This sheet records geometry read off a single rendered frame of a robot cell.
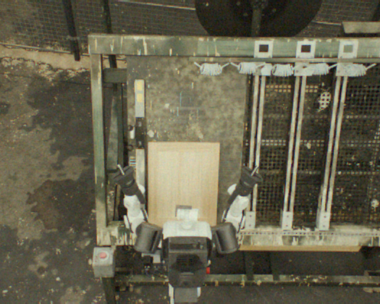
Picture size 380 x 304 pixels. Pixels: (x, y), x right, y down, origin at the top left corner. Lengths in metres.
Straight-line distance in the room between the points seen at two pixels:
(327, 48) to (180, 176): 1.15
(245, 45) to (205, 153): 0.70
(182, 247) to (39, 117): 2.83
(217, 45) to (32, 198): 2.37
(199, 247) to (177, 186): 0.64
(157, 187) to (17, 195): 1.76
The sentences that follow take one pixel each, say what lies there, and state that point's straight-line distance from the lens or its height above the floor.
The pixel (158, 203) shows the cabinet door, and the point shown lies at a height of 1.02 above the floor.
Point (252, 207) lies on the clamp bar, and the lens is 3.33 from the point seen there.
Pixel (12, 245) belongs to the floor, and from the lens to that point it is 4.49.
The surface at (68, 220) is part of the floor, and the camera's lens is 4.50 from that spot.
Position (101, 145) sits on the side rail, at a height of 1.37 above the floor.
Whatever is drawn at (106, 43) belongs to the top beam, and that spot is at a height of 1.91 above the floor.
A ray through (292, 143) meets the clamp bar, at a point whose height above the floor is 1.40.
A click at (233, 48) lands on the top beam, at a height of 1.90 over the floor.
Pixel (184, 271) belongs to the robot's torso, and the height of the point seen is 1.29.
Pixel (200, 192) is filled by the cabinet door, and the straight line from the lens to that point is 3.29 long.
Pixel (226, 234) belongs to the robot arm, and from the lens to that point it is 2.85.
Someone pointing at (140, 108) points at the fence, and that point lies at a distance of 3.09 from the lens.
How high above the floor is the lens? 3.84
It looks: 52 degrees down
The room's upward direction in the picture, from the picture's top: 4 degrees clockwise
